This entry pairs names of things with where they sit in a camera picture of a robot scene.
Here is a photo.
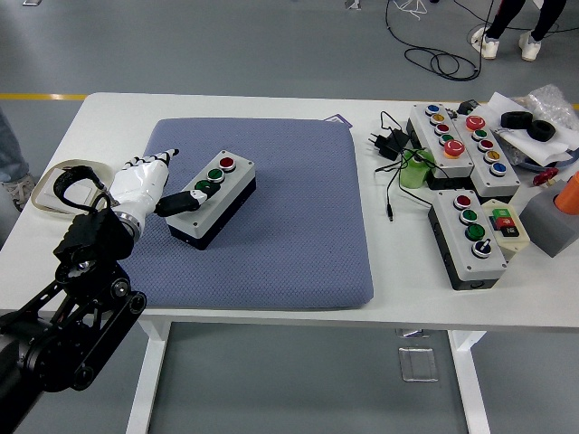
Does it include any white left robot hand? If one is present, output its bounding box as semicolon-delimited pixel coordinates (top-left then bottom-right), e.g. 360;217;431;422
108;147;209;222

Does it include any grey four-button control box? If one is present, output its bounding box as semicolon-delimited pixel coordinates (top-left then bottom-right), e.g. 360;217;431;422
163;150;258;251
427;189;508;291

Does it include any five-button box with red mushroom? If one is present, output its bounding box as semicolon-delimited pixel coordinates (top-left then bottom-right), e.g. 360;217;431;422
405;103;476;190
451;115;522;204

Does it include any person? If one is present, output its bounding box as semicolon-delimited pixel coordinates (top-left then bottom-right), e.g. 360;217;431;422
470;0;566;62
0;108;37;212

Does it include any blue-grey woven mat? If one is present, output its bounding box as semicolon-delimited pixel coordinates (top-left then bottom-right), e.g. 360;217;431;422
118;118;375;312

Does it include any white table leg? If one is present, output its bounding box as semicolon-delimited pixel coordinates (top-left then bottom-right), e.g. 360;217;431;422
447;329;492;434
125;320;171;434

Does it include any purple edged card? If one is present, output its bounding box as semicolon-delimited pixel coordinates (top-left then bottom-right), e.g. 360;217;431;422
323;112;354;130

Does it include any black power adapter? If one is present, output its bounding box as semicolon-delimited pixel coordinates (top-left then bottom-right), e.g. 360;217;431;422
365;128;408;160

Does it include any green tape roll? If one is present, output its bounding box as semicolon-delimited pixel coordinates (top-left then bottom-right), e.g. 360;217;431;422
398;147;436;190

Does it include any metal floor socket plate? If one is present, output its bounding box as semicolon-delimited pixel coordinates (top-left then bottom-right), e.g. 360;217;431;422
397;345;440;383

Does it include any blue rimmed plate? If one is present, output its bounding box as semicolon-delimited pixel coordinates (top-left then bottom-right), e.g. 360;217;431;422
515;148;579;173

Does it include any white paper sheet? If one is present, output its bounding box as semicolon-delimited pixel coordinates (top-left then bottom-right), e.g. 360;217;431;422
486;91;579;166

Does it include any grey block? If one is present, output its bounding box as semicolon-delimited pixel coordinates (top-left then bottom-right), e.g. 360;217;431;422
518;178;579;259

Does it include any red valve knob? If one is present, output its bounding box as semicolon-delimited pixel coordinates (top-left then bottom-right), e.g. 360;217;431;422
532;166;561;186

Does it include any clear bubble wrap bag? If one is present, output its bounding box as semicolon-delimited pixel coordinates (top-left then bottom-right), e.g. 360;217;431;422
513;83;579;153

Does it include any orange cylinder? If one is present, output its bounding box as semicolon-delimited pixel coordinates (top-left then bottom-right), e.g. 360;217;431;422
555;170;579;217

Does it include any beige tray with white switch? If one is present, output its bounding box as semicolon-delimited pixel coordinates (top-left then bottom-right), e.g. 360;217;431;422
32;157;114;213

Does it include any black adapter cord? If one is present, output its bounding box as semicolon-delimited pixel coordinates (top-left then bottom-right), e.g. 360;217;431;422
374;110;436;222

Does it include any black floor cable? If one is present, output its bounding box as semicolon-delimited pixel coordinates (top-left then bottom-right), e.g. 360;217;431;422
384;0;481;82

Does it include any white floor string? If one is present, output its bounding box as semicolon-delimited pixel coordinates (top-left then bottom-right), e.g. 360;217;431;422
392;0;429;22

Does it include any cream three-button switch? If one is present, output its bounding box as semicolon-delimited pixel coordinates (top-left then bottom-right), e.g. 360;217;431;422
479;198;530;263

